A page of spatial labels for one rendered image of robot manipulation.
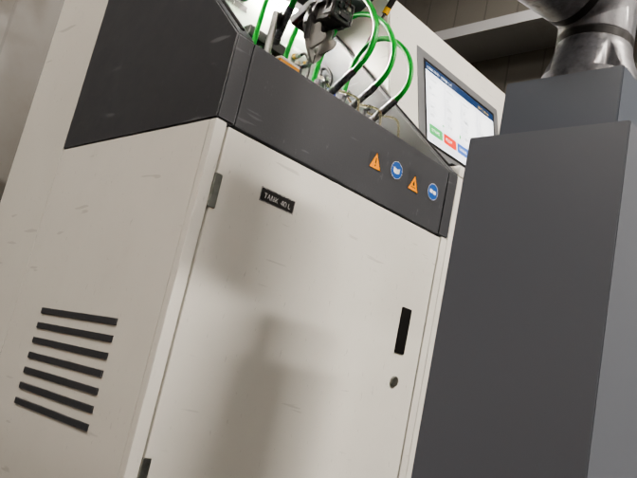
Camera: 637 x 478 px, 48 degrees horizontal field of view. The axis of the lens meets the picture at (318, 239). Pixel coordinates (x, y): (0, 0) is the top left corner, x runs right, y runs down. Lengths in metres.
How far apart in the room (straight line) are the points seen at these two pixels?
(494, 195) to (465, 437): 0.34
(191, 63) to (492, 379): 0.79
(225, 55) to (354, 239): 0.45
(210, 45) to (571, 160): 0.67
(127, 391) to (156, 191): 0.35
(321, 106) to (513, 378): 0.68
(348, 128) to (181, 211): 0.42
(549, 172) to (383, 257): 0.57
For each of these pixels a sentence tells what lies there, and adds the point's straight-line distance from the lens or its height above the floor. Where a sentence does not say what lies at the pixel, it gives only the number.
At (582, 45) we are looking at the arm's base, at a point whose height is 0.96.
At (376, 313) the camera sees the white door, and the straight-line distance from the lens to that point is 1.50.
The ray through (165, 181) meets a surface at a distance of 1.28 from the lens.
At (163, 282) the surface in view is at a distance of 1.18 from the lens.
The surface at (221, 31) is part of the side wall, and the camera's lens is 1.33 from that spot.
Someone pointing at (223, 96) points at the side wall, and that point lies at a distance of 1.24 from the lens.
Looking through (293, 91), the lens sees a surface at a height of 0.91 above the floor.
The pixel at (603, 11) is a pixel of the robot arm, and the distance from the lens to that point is 1.20.
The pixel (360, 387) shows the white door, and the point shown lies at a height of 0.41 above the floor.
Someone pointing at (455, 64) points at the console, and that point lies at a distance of 2.40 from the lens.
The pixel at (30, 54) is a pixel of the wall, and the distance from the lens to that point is 3.30.
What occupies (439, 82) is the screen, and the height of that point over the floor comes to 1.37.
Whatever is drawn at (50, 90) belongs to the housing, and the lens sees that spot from 1.93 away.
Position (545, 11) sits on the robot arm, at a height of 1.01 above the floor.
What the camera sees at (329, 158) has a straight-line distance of 1.39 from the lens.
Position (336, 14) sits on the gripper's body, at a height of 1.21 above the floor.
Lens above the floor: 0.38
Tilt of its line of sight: 12 degrees up
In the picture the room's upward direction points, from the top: 12 degrees clockwise
